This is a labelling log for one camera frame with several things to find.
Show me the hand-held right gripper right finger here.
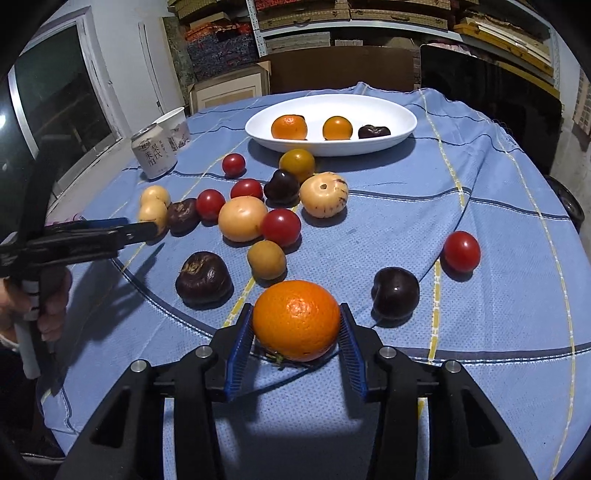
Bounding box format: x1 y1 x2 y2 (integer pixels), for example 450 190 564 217
338 302 539 480

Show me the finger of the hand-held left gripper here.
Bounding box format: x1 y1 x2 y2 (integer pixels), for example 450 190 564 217
46 218 140 232
31 220 159 267

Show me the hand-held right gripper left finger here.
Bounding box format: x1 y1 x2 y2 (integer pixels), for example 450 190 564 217
54 302 256 480

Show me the small yellow fruit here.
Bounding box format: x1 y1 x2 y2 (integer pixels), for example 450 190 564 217
140 185 171 206
138 198 168 234

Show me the large orange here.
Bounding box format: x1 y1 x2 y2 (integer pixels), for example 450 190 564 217
252 280 341 363

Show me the dark purple plum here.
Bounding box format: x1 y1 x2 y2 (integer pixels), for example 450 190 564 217
263 169 301 204
372 267 421 320

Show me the golden round fruit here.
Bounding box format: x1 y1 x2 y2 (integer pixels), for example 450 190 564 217
247 240 287 281

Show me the red cherry tomato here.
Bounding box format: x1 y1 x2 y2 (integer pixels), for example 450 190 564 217
222 153 246 177
196 189 226 221
443 231 481 272
261 208 302 247
230 178 264 200

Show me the pale orange round melon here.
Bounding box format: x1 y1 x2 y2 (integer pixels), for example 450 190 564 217
218 196 269 243

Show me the striped yellow pepino melon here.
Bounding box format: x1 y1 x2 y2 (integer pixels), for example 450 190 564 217
299 172 349 218

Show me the white oval plate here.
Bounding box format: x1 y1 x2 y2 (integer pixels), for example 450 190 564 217
245 94 418 158

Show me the person's left forearm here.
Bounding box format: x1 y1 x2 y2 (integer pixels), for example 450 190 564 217
0 337 51 462

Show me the person's left hand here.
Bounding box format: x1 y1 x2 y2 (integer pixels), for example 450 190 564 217
0 268 73 354

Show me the white drink can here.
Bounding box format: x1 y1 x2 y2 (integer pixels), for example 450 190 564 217
130 124 179 181

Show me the white paper cup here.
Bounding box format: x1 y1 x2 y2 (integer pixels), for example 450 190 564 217
154 107 190 152

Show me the white framed window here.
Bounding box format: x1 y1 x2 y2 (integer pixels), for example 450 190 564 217
8 9 123 195

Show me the blue striped tablecloth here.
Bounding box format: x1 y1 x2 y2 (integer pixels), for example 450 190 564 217
37 82 591 480

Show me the green marbled board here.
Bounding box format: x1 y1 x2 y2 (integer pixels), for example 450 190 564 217
164 28 195 108

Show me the beige cardboard box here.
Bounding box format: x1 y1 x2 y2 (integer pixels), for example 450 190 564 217
187 60 273 114

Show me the yellow-orange tomato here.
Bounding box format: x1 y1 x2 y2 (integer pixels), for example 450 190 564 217
279 148 316 184

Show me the orange mandarin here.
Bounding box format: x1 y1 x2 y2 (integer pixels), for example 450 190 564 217
271 114 308 140
322 116 354 141

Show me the stack of patterned boxes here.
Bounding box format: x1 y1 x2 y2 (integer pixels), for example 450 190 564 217
184 18 259 80

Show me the black round stool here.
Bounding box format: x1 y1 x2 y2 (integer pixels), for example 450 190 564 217
545 175 585 234

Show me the white metal shelf rack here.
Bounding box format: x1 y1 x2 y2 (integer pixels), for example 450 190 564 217
245 0 561 88

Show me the brown cardboard panel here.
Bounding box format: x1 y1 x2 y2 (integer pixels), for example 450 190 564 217
269 45 422 95

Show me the black flat panel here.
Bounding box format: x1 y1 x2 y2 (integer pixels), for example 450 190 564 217
419 44 563 176

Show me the pink cloth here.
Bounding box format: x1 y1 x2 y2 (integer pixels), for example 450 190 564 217
427 41 472 55

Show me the stack of woven flat boxes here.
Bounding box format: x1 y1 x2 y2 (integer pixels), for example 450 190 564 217
168 0 467 47

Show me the stack of yellow wooden frames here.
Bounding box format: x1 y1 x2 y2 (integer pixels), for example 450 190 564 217
455 11 557 77

